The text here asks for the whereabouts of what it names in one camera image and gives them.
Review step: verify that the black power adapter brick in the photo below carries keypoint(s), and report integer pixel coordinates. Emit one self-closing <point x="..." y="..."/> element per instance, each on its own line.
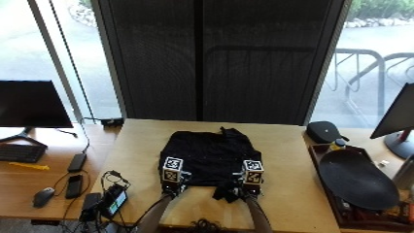
<point x="78" y="162"/>

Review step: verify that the smartphone with lit screen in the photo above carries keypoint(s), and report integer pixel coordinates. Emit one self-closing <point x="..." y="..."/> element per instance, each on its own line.
<point x="115" y="200"/>

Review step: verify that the grey window frame post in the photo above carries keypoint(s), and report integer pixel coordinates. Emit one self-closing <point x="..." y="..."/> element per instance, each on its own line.
<point x="56" y="58"/>

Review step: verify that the dark wooden tray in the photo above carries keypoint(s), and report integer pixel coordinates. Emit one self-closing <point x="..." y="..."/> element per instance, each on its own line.
<point x="328" y="194"/>

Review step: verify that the black power strip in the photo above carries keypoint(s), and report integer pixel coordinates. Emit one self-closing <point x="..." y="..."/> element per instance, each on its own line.
<point x="112" y="122"/>

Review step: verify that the black smartphone, dark screen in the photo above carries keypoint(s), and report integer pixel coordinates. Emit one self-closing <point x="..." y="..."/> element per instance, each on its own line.
<point x="74" y="186"/>

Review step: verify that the black keyboard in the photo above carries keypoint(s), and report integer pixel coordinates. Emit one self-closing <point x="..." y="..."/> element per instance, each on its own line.
<point x="21" y="153"/>

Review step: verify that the small black box device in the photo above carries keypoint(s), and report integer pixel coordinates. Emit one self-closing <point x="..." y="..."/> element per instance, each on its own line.
<point x="91" y="205"/>

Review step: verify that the dark mesh window screen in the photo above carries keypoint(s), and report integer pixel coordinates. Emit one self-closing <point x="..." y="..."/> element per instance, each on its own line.
<point x="216" y="58"/>

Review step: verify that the person's right hand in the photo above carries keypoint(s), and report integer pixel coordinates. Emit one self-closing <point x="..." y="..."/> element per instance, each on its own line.
<point x="247" y="190"/>

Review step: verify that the white marker cube on left glove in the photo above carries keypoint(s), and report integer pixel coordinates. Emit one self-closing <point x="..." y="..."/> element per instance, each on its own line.
<point x="172" y="168"/>

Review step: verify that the yellow bottle with black cap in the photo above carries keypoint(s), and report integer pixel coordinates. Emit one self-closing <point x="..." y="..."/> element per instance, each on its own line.
<point x="339" y="145"/>

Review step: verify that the metal bicycle rack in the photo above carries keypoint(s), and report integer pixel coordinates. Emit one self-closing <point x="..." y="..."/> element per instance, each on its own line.
<point x="380" y="74"/>

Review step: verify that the monitor with red-grey stand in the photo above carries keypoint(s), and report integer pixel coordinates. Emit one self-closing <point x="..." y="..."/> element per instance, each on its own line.
<point x="399" y="116"/>

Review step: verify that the black computer mouse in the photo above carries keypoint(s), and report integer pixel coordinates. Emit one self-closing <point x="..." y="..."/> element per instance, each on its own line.
<point x="43" y="196"/>

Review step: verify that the small white object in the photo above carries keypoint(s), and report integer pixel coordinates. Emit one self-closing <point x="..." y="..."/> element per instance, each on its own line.
<point x="384" y="163"/>

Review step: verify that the black garment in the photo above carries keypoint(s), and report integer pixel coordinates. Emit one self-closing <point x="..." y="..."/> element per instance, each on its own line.
<point x="211" y="155"/>

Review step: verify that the person's left hand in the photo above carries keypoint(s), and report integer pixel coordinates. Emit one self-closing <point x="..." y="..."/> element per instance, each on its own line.
<point x="175" y="189"/>

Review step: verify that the black zip case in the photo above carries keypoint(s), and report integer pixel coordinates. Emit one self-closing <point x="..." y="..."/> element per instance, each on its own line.
<point x="324" y="131"/>

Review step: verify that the white marker cube on right glove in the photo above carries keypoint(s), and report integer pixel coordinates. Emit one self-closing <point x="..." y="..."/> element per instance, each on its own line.
<point x="254" y="171"/>

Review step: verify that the black computer monitor with stand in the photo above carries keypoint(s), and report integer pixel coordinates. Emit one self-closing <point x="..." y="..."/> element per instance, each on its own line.
<point x="30" y="103"/>

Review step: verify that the black oval plate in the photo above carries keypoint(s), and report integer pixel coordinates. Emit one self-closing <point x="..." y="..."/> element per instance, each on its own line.
<point x="359" y="181"/>

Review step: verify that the yellow flat strip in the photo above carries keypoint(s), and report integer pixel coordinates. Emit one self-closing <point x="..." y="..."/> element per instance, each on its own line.
<point x="30" y="166"/>

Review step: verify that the white marker cube on glove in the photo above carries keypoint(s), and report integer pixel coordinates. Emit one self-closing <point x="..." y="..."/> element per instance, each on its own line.
<point x="254" y="171"/>
<point x="172" y="168"/>

